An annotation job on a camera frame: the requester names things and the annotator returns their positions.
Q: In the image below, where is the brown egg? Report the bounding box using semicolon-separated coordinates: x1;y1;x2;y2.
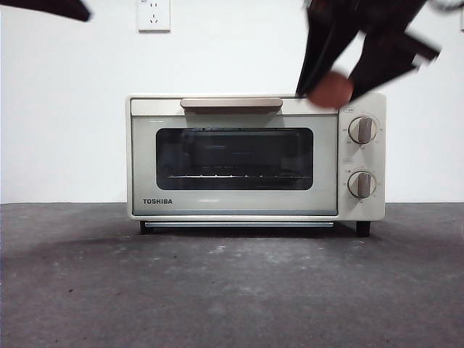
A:
307;70;355;109

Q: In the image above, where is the glass oven door with handle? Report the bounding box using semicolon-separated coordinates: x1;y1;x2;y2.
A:
130;96;340;218

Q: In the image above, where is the cream oven knob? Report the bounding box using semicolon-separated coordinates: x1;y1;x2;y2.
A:
347;170;377;199
347;116;378;145

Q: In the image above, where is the cream Toshiba toaster oven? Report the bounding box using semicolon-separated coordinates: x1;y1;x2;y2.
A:
126;92;387;223

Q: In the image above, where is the silver oven crumb tray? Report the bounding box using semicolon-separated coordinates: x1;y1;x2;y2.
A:
144;221;334;229

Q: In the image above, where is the white wall socket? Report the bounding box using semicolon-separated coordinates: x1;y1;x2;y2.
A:
137;0;171;33

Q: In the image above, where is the metal wire oven rack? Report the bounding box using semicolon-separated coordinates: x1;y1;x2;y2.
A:
168;174;309;181

